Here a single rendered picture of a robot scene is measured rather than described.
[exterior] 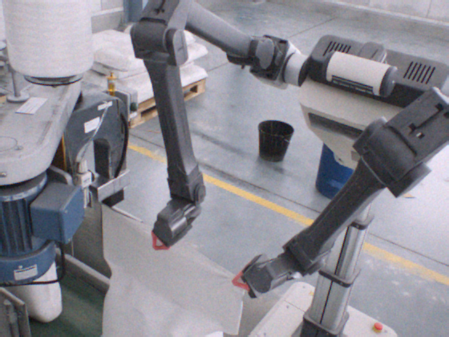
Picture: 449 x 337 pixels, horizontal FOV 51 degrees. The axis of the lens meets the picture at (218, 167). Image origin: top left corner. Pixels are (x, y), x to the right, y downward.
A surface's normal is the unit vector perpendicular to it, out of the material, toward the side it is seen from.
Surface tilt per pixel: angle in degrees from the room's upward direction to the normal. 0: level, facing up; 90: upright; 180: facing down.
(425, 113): 55
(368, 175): 99
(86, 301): 0
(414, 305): 0
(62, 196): 1
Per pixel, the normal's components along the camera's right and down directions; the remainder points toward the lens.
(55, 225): -0.16, 0.49
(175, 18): 0.84, 0.25
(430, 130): -0.40, -0.16
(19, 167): 0.63, 0.45
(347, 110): -0.31, -0.42
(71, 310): 0.08, -0.86
